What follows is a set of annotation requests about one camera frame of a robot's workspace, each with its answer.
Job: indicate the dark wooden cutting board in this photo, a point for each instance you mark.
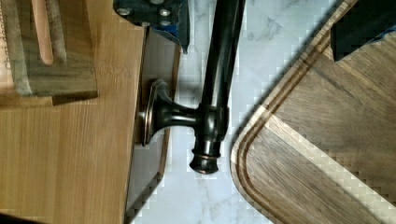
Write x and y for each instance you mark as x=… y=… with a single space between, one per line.
x=320 y=149

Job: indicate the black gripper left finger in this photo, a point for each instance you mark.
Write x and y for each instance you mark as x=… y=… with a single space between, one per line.
x=168 y=18

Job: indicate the dark bronze drawer handle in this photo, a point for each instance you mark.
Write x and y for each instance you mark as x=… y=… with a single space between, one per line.
x=210 y=118

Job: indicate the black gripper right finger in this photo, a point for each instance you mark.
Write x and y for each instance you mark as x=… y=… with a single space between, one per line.
x=366 y=22

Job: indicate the wooden block on cabinet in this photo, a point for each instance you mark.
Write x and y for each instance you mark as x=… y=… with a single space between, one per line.
x=46 y=53

